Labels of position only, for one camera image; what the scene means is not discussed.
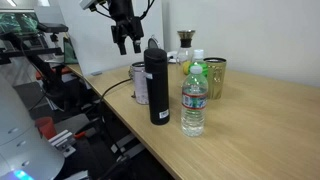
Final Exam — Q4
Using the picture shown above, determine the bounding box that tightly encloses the glass carafe with silver funnel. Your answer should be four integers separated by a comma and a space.
175, 29, 197, 88

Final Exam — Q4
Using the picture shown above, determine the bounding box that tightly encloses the white power strip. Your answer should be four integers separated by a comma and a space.
166, 50, 180, 64

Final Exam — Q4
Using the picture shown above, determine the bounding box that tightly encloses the hinged canister lid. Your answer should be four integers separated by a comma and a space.
147, 35, 162, 51

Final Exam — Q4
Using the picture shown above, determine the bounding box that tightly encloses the green plastic bottle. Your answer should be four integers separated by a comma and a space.
188, 48, 210, 78

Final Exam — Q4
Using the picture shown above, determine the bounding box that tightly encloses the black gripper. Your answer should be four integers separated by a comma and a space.
109, 0, 145, 56

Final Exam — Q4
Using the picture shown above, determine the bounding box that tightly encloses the green bag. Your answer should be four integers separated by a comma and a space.
62, 35, 80, 65

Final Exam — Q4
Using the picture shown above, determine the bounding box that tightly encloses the thick black cable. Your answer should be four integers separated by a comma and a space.
97, 77, 133, 141

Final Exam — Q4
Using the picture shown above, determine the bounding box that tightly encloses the gold metal canister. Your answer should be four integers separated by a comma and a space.
202, 56, 228, 101

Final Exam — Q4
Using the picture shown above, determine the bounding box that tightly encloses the black thermos flask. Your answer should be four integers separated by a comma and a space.
143, 47, 171, 126

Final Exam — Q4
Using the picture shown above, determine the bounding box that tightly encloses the black camera on stand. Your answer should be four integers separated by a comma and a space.
35, 22, 70, 34

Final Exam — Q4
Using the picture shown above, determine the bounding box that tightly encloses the white tin canister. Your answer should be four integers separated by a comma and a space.
129, 61, 150, 106

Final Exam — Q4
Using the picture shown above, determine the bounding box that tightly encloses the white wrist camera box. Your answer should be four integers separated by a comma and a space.
79, 0, 99, 10

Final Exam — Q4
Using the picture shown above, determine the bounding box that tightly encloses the clear plastic water bottle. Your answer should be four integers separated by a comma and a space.
180, 65, 210, 138

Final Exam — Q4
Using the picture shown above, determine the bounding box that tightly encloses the aluminium bracket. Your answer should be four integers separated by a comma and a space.
47, 129, 77, 159

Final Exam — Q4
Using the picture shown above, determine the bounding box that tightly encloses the computer monitor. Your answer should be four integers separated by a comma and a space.
0, 12, 40, 35

